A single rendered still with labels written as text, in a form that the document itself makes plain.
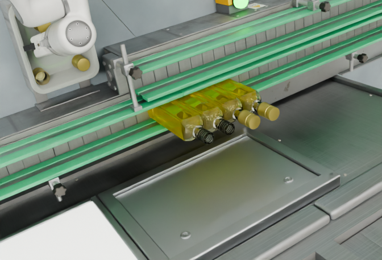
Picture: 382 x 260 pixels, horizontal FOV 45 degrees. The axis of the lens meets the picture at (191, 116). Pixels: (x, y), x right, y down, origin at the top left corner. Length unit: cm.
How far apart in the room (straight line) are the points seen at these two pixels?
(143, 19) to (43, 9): 48
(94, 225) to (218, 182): 30
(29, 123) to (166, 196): 37
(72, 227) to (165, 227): 21
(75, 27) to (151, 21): 47
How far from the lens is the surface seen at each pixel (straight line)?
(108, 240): 102
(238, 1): 138
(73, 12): 93
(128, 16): 132
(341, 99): 154
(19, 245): 111
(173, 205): 108
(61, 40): 92
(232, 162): 119
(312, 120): 143
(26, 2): 88
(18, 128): 118
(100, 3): 128
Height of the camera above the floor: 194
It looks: 52 degrees down
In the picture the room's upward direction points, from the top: 121 degrees clockwise
